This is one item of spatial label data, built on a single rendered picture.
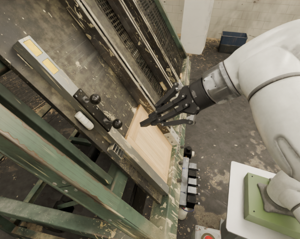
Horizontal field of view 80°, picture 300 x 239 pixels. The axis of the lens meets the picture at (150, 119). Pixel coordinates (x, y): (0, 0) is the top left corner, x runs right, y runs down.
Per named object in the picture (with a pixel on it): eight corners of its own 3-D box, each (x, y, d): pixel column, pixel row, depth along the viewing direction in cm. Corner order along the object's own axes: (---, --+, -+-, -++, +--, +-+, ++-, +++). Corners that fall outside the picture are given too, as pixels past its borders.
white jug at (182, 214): (185, 221, 172) (188, 213, 159) (175, 219, 174) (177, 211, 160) (186, 210, 179) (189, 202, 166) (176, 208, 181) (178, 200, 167)
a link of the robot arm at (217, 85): (235, 92, 37) (209, 105, 40) (245, 97, 44) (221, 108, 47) (218, 55, 39) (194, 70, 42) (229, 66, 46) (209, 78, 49)
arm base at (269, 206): (285, 183, 115) (289, 178, 111) (300, 219, 98) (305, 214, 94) (254, 178, 117) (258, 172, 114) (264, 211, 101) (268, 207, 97)
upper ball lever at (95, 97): (83, 106, 69) (97, 107, 58) (76, 99, 67) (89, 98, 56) (90, 99, 70) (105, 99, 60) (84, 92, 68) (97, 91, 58)
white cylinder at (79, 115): (72, 117, 67) (87, 131, 71) (77, 114, 65) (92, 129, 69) (76, 112, 69) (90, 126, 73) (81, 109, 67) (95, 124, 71)
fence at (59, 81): (162, 195, 102) (168, 195, 100) (12, 46, 55) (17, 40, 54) (163, 187, 106) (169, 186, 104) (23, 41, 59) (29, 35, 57)
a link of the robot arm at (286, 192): (282, 180, 110) (302, 157, 96) (308, 209, 96) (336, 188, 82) (259, 184, 107) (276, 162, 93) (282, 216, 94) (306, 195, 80)
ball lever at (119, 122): (104, 127, 75) (119, 132, 64) (98, 121, 73) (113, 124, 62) (110, 121, 76) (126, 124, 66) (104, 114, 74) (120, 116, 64)
